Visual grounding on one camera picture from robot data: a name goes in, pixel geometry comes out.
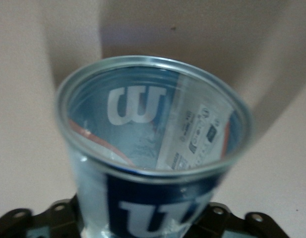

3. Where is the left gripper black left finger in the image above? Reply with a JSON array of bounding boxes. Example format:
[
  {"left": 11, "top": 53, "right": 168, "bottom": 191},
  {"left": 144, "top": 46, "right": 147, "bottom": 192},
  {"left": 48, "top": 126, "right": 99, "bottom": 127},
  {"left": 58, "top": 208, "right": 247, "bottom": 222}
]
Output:
[{"left": 0, "top": 195, "right": 82, "bottom": 238}]

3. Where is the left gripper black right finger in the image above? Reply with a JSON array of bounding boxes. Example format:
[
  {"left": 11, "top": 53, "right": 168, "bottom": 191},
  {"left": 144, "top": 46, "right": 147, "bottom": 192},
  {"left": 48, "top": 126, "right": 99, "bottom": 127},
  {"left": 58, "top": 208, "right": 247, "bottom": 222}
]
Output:
[{"left": 192, "top": 201, "right": 306, "bottom": 238}]

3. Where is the clear Wilson tennis ball can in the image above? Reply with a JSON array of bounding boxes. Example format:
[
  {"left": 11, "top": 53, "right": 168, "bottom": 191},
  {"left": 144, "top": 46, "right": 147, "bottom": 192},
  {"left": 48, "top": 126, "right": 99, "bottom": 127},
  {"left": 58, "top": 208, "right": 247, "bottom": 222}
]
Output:
[{"left": 55, "top": 56, "right": 252, "bottom": 238}]

